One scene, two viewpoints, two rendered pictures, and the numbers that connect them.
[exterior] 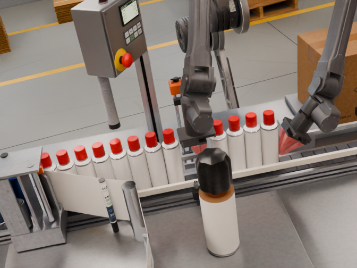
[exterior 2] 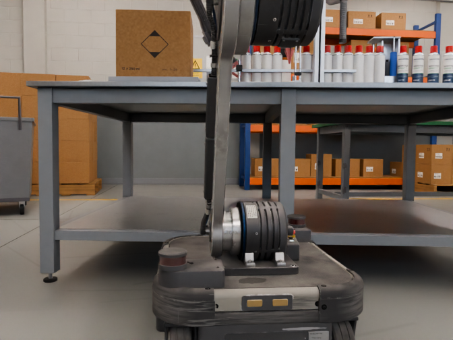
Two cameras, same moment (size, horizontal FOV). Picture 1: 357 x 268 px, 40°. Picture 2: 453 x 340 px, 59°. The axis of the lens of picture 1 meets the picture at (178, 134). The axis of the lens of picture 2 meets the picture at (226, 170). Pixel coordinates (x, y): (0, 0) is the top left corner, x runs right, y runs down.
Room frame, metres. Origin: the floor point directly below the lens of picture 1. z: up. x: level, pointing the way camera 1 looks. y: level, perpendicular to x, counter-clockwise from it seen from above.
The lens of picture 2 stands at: (3.29, -0.20, 0.57)
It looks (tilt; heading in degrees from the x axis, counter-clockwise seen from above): 3 degrees down; 185
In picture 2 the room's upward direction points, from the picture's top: 1 degrees clockwise
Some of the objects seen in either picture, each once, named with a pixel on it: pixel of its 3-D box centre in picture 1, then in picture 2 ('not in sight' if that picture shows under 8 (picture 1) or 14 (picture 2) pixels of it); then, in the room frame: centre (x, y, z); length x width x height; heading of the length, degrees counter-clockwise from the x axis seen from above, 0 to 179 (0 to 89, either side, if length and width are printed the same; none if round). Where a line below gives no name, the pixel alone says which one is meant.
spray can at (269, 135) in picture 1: (269, 140); (246, 66); (1.22, -0.27, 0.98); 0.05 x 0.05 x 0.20
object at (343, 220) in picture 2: not in sight; (274, 178); (1.02, -0.11, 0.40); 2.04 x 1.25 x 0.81; 93
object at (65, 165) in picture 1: (70, 179); (369, 67); (1.19, 0.34, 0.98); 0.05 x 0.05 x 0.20
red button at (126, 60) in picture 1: (126, 60); not in sight; (1.21, 0.11, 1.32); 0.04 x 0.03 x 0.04; 148
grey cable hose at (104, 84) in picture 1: (107, 97); (343, 20); (1.30, 0.19, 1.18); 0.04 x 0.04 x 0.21
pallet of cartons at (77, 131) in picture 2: not in sight; (47, 136); (-1.55, -2.82, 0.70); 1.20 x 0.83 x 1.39; 106
